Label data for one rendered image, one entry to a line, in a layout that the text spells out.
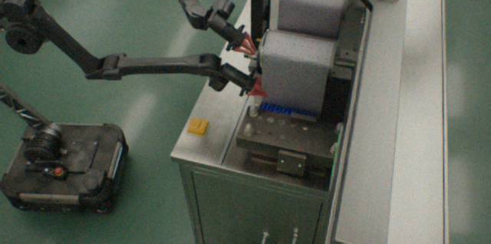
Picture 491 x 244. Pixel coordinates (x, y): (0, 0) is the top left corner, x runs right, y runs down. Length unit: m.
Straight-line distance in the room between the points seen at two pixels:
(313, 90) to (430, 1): 0.49
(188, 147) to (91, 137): 1.12
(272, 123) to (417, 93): 0.60
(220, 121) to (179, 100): 1.38
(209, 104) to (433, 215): 1.14
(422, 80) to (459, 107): 2.13
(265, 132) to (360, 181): 0.89
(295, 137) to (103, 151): 1.39
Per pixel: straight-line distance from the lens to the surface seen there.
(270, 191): 1.76
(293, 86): 1.66
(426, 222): 1.06
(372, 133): 0.88
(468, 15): 4.37
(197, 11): 1.60
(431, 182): 1.12
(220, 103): 1.93
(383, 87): 0.97
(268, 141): 1.63
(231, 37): 1.60
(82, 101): 3.39
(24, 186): 2.74
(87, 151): 2.73
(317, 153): 1.61
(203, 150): 1.77
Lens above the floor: 2.31
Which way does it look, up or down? 48 degrees down
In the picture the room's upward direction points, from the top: 1 degrees counter-clockwise
